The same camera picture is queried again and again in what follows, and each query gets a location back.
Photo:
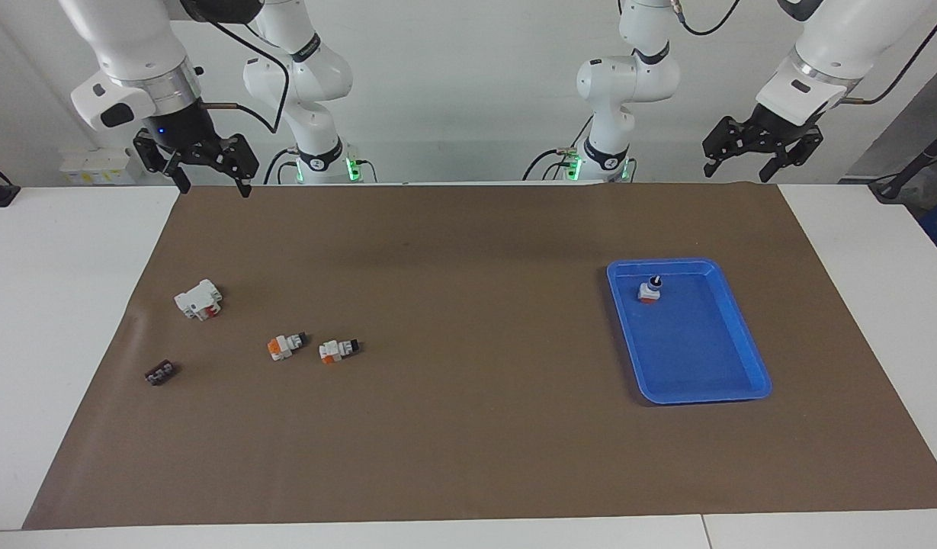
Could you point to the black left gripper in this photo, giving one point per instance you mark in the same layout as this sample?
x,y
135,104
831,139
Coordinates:
x,y
779,130

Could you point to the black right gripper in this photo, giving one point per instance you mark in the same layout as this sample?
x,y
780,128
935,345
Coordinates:
x,y
184,126

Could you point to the white orange switch black knob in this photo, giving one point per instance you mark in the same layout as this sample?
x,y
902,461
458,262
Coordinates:
x,y
283,347
335,351

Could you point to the black stand with pole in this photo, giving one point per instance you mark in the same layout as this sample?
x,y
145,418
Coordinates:
x,y
899,183

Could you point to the white circuit breaker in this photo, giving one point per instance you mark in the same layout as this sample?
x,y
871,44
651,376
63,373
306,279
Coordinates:
x,y
195,300

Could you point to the blue plastic tray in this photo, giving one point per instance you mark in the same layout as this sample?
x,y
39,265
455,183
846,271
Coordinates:
x,y
704,358

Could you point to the small black terminal block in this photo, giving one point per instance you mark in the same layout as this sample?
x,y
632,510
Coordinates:
x,y
160,374

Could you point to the brown table mat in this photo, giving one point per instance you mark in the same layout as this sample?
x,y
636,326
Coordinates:
x,y
468,427

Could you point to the white box by wall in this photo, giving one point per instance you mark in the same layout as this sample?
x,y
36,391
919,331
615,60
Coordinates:
x,y
94,164

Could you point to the white switch with black knob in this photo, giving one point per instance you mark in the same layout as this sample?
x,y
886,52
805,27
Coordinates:
x,y
649,291

